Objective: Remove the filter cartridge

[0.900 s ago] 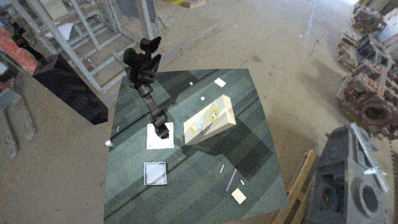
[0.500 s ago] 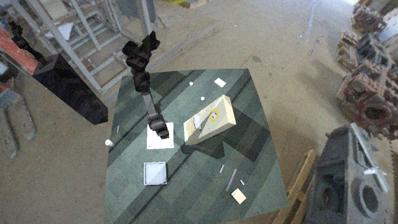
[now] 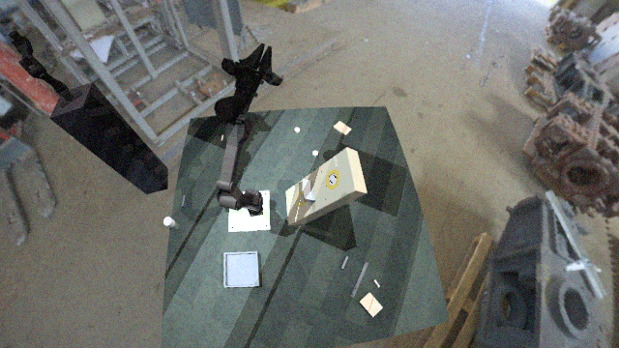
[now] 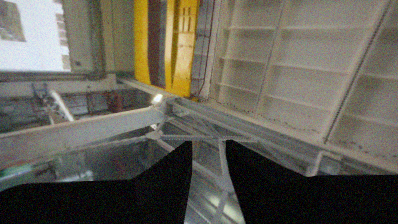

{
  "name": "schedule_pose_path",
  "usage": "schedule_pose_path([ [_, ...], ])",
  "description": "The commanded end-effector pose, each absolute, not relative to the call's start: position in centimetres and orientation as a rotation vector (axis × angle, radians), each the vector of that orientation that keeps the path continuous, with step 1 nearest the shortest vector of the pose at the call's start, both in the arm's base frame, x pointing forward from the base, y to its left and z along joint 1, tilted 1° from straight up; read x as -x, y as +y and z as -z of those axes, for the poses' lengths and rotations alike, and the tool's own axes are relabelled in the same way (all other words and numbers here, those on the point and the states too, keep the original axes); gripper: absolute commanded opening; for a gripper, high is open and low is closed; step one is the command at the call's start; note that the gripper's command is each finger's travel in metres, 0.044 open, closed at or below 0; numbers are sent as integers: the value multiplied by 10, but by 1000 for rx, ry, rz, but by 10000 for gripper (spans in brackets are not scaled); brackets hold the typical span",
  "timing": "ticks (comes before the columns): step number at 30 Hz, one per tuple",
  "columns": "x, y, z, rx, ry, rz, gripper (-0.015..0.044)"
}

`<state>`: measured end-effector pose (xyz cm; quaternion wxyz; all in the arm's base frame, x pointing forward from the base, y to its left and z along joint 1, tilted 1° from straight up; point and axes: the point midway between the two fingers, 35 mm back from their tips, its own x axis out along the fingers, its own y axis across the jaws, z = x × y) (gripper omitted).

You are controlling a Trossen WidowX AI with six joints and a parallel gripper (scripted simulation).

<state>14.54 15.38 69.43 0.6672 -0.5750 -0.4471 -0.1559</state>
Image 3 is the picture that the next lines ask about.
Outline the beige rectangular block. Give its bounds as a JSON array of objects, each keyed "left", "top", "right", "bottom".
[
  {"left": 359, "top": 293, "right": 382, "bottom": 317},
  {"left": 334, "top": 121, "right": 351, "bottom": 136}
]

